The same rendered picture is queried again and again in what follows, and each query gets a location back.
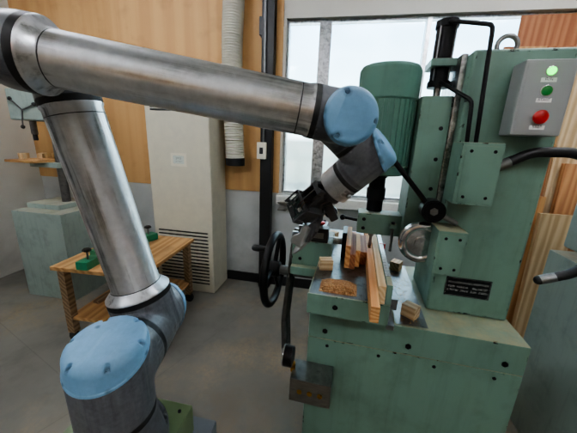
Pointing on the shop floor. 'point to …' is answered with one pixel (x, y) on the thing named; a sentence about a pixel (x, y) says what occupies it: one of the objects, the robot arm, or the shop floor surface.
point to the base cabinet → (406, 393)
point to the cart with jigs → (164, 250)
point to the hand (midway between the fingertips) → (286, 231)
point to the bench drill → (47, 217)
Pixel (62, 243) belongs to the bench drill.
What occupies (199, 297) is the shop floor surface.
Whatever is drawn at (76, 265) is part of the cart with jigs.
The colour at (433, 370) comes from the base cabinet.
